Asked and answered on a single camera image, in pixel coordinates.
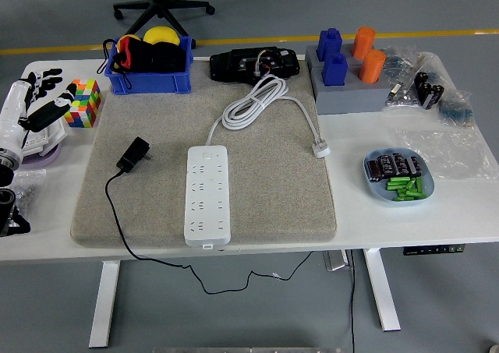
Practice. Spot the blue plastic peg block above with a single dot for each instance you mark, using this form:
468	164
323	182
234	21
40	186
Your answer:
329	43
334	70

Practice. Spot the clear bag of silver parts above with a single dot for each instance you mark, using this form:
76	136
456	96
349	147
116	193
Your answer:
401	97

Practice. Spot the black cylindrical capacitor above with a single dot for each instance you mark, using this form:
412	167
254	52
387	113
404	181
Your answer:
399	163
373	170
415	166
386	164

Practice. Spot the white power strip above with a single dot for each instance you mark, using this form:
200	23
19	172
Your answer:
208	212

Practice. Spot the green cylindrical battery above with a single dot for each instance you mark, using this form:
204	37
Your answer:
414	194
419	185
397	181
407	198
395	186

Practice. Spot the clear bag of metal balls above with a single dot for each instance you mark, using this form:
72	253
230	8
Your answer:
27	195

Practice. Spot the yellow ball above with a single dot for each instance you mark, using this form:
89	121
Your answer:
160	35

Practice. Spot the metal box under table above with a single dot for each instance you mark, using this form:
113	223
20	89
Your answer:
335	261

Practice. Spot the colourful puzzle cube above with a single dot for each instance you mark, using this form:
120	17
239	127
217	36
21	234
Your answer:
87	103

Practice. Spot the grey block base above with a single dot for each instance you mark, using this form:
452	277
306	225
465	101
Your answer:
351	97
348	55

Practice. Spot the black table control panel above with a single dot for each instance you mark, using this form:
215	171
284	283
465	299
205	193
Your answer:
421	250

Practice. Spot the white table leg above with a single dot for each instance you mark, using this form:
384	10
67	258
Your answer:
105	302
384	290

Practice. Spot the clear bag of black capacitors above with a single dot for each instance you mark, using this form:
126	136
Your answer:
427	90

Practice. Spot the blue plastic bin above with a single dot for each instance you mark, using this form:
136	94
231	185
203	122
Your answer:
148	83

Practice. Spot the orange plastic cylinder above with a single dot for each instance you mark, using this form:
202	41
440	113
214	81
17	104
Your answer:
363	43
372	66

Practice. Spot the light blue plate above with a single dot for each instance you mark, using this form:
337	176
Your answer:
374	191

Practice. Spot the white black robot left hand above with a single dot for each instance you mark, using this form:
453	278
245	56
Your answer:
13	107

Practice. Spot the black red cloth pouch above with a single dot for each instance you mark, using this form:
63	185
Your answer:
163	58

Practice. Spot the black electronic device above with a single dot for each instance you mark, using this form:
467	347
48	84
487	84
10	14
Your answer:
226	66

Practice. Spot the clear bag of blue parts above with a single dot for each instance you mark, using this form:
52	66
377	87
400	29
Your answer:
456	111

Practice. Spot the grey-brown felt mat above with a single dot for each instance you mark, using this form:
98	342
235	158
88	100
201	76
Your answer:
273	181

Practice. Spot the clear bag of blue resistors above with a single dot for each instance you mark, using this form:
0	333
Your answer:
397	62

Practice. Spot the empty clear plastic bag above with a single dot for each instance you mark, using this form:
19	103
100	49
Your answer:
448	150

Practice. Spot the black power adapter plug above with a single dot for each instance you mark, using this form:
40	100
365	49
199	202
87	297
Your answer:
132	154

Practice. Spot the white printed socket box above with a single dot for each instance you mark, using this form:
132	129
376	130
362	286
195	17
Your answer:
47	138

